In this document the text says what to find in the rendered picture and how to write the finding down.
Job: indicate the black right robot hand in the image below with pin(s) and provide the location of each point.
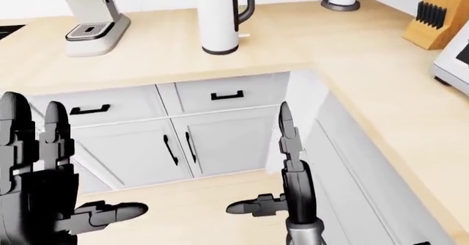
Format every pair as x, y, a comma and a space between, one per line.
298, 187

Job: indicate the white kettle lever switch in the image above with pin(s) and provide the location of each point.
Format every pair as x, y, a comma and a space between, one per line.
244, 35

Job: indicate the white side cabinet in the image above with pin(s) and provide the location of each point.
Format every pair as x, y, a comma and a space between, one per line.
351, 173

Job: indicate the white electric kettle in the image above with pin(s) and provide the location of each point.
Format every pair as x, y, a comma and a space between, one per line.
221, 16

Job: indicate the white cabinet door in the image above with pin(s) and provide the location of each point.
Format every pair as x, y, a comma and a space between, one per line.
227, 140
121, 151

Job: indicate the wooden knife block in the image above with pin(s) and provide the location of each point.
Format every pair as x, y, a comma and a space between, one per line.
434, 16

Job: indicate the beige coffee machine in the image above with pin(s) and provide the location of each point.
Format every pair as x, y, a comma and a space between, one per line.
89, 16

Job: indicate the black sink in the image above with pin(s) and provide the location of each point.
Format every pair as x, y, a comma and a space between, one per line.
9, 30

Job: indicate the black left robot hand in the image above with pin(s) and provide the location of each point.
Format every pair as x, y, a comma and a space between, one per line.
33, 190

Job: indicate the white drawer front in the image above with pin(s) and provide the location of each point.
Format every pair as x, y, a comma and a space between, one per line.
227, 92
110, 106

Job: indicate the white countertop appliance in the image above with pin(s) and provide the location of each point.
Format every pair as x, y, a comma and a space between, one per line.
452, 60

